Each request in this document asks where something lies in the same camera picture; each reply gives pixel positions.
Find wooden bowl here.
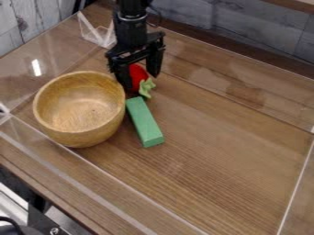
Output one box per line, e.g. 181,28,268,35
33,71,126,148

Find black metal table bracket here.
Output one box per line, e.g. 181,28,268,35
27,205,71,235

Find clear acrylic tray enclosure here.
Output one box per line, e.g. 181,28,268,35
0,18,314,235

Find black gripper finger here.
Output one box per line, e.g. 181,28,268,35
146,47,165,77
114,64,133,91

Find green rectangular block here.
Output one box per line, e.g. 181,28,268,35
128,96,165,148

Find black cable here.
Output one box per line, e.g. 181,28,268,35
0,216,26,235

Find red plush fruit green leaves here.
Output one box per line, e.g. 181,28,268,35
129,64,157,98

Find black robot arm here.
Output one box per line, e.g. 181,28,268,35
106,0,166,90

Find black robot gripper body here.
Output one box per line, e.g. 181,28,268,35
106,31,166,73

